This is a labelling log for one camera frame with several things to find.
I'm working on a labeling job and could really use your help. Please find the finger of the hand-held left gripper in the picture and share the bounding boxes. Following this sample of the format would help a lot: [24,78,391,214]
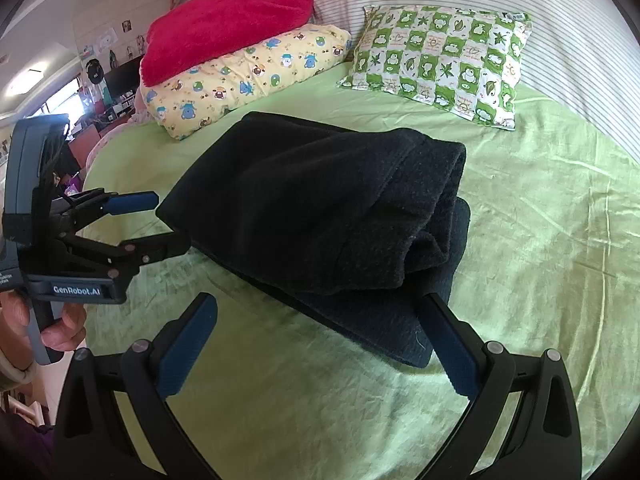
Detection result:
[67,229,192,282]
[65,190,160,236]

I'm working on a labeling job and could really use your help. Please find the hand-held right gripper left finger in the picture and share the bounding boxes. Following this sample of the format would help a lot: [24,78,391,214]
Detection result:
[52,292,221,480]

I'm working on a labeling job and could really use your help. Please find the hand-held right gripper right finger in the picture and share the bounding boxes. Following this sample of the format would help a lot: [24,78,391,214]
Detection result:
[414,291,583,480]

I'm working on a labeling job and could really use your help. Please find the dark navy pants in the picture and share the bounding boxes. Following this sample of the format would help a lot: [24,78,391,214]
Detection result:
[156,111,472,368]

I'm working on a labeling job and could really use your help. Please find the person's left hand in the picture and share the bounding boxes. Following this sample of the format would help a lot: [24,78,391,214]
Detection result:
[0,290,89,372]

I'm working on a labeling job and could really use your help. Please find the brown wooden cabinet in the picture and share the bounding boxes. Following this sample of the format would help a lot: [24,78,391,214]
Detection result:
[67,126,101,173]

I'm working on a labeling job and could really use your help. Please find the ceiling light panel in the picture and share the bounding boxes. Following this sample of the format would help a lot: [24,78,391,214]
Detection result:
[7,62,49,94]

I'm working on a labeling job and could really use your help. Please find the green bed sheet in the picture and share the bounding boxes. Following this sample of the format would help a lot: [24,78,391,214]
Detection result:
[82,60,640,480]

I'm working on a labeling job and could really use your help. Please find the black monitor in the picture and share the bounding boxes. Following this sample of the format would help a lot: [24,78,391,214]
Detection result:
[103,55,146,99]

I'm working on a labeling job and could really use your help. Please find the yellow cartoon print pillow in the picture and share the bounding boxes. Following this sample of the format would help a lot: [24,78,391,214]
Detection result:
[139,24,353,141]

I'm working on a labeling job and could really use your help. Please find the purple clothing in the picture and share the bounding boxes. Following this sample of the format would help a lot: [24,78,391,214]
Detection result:
[0,405,57,480]

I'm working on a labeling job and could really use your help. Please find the red fluffy blanket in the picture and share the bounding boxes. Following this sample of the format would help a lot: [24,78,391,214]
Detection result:
[140,0,315,87]

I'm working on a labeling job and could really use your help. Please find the green white checked pillow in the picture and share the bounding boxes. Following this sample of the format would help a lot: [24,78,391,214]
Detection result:
[337,5,533,131]

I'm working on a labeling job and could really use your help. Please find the white striped headboard cushion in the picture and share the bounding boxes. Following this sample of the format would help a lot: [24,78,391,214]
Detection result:
[295,0,640,161]

